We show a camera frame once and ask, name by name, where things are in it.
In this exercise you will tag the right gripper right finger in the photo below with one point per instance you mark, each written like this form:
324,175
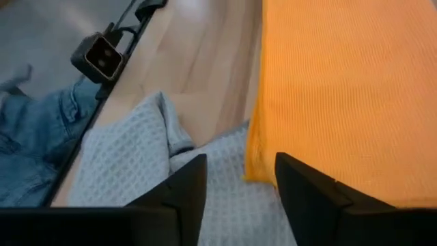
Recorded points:
317,218

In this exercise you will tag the grey waffle microfiber towel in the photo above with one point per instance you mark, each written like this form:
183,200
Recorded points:
129,160

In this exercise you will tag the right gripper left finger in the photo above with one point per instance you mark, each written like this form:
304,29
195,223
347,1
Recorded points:
170,218

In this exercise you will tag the blue jeans leg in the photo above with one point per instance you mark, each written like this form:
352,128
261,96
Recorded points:
30,136

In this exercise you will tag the orange microfiber towel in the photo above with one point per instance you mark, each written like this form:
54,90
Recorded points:
341,85

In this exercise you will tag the black aluminium table frame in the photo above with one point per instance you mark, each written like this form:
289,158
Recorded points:
148,8

